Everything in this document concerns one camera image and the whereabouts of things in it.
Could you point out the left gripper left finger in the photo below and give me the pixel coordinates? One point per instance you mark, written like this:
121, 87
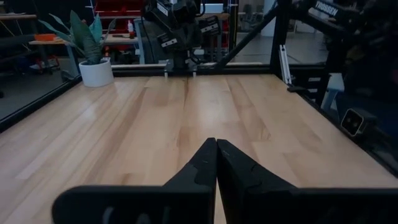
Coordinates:
174, 202

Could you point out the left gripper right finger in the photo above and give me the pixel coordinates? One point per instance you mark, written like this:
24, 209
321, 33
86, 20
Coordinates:
264, 205

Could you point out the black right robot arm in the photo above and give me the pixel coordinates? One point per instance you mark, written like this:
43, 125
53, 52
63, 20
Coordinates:
177, 28

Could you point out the snake plant in white pot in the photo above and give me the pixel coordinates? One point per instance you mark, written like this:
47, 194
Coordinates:
96, 74

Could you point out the wooden workbench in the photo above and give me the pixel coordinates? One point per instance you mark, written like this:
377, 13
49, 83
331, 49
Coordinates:
119, 40

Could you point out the white bottle with red cap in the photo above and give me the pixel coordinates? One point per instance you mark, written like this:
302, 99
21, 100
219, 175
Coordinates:
131, 29

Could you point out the red storage rack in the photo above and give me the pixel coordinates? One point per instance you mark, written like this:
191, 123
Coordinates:
116, 9

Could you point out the orange tray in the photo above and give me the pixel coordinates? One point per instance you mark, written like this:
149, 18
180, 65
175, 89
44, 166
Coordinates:
45, 37

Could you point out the silver aluminium bracket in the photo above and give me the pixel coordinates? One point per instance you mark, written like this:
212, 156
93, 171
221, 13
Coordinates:
285, 63

